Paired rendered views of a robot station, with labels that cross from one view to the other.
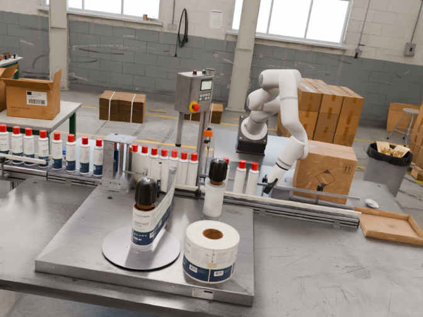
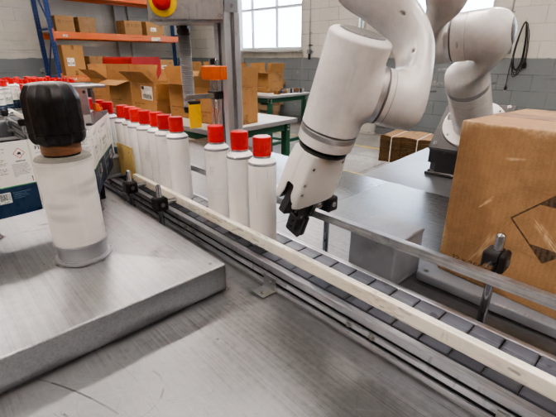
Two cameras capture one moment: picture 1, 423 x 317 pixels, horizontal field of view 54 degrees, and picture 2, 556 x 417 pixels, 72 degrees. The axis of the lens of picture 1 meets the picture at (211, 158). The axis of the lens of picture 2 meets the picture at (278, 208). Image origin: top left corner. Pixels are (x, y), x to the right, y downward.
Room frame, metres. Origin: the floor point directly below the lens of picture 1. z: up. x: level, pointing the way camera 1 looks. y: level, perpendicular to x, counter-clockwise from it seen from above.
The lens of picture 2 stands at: (1.53, -0.71, 1.21)
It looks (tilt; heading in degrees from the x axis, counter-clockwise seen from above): 22 degrees down; 45
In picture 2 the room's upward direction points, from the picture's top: straight up
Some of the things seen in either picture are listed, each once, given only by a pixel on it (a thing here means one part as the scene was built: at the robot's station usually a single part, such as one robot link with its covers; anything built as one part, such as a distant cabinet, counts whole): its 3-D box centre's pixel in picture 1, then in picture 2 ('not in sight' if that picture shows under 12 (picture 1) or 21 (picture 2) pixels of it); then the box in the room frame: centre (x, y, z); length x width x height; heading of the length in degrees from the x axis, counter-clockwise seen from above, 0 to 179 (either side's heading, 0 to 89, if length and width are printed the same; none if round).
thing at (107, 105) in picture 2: not in sight; (112, 135); (2.02, 0.52, 0.98); 0.05 x 0.05 x 0.20
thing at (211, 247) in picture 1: (210, 250); not in sight; (1.34, -0.04, 0.95); 0.20 x 0.20 x 0.14
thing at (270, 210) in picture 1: (201, 195); (197, 216); (2.00, 0.03, 0.85); 1.65 x 0.11 x 0.05; 87
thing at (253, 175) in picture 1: (252, 181); (262, 191); (1.98, -0.23, 0.98); 0.05 x 0.05 x 0.20
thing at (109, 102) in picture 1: (123, 106); (411, 147); (6.07, 1.42, 0.16); 0.65 x 0.54 x 0.32; 97
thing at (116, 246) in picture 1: (141, 246); not in sight; (1.41, 0.23, 0.89); 0.31 x 0.31 x 0.01
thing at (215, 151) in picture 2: (223, 176); (218, 174); (2.00, -0.07, 0.98); 0.05 x 0.05 x 0.20
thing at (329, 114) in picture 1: (315, 116); not in sight; (5.85, -1.39, 0.45); 1.20 x 0.84 x 0.89; 4
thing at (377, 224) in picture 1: (388, 224); not in sight; (1.96, -0.97, 0.85); 0.30 x 0.26 x 0.04; 87
